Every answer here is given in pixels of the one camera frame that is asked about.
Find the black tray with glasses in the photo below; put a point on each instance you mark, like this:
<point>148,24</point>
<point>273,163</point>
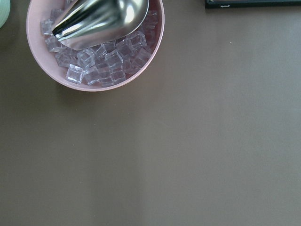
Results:
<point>250,3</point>

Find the clear ice cubes pile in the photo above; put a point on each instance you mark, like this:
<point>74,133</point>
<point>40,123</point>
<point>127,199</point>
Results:
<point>107,64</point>

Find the metal ice scoop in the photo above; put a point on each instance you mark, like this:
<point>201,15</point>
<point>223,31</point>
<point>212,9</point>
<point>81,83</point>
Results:
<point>88,23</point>

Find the pink bowl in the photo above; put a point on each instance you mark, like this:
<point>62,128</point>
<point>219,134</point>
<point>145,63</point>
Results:
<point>40,9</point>

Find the mint green bowl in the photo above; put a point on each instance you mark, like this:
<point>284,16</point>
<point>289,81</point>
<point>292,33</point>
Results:
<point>5,6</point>

